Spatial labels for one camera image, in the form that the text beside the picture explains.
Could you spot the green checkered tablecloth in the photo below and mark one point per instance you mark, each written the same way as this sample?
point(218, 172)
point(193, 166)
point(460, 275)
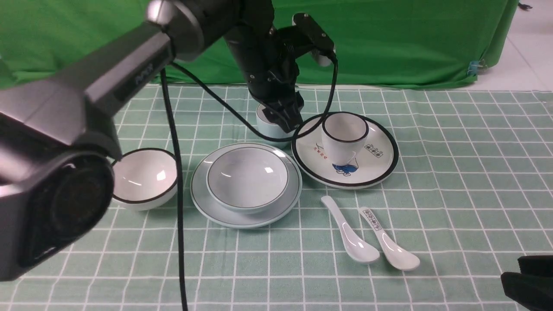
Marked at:
point(471, 193)

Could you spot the white bowl black rim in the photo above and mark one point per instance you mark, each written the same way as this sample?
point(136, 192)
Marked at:
point(144, 179)

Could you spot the blue clip on backdrop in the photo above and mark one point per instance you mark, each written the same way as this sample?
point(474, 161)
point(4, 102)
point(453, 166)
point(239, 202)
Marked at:
point(473, 68)

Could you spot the white cup black rim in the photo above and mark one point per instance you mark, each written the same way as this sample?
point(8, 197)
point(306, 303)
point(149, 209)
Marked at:
point(343, 136)

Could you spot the pale blue plate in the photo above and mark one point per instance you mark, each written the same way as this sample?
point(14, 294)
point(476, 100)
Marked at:
point(216, 212)

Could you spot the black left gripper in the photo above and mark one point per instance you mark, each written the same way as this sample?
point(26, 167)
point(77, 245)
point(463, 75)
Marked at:
point(269, 72)

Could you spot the white plate black rim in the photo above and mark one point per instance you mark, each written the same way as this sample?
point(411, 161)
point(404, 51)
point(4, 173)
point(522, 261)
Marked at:
point(374, 163)

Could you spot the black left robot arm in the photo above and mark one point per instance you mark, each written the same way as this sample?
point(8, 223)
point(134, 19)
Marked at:
point(57, 133)

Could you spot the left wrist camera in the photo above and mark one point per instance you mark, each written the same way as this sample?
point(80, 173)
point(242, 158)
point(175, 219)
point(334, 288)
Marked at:
point(310, 38)

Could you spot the white spoon with print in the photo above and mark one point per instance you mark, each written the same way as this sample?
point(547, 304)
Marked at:
point(398, 257)

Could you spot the pale blue bowl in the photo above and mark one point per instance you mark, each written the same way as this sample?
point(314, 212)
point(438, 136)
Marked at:
point(247, 179)

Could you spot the plain white ceramic spoon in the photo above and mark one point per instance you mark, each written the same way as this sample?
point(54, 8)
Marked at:
point(359, 250)

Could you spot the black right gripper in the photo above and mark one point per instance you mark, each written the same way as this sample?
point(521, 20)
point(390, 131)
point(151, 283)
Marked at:
point(532, 287)

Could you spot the pale blue cup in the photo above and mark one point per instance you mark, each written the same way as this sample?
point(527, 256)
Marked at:
point(271, 129)

